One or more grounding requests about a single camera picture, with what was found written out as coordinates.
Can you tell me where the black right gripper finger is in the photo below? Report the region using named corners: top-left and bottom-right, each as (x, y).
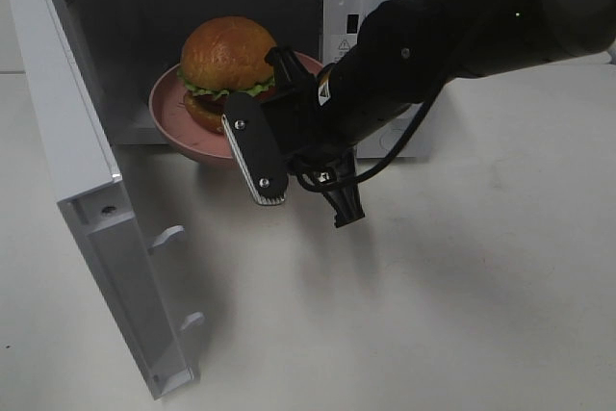
top-left (266, 46), bottom-right (311, 97)
top-left (322, 184), bottom-right (365, 228)

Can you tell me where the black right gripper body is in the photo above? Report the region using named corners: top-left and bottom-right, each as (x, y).
top-left (262, 68), bottom-right (356, 185)

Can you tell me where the toy burger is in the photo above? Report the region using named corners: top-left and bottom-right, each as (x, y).
top-left (176, 16), bottom-right (276, 135)

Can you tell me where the round white door button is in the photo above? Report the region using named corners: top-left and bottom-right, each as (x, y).
top-left (378, 119), bottom-right (419, 158)

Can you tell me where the pink round plate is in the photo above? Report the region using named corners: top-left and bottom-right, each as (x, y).
top-left (147, 50), bottom-right (324, 170)

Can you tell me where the white microwave door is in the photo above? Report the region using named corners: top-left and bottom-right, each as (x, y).
top-left (10, 0), bottom-right (203, 398)

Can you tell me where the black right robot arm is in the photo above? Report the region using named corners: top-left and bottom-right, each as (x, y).
top-left (246, 0), bottom-right (615, 226)

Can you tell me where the white warning label sticker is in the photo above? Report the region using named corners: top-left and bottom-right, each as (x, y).
top-left (330, 34), bottom-right (357, 63)

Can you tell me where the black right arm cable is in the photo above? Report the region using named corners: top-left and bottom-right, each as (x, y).
top-left (293, 0), bottom-right (463, 193)

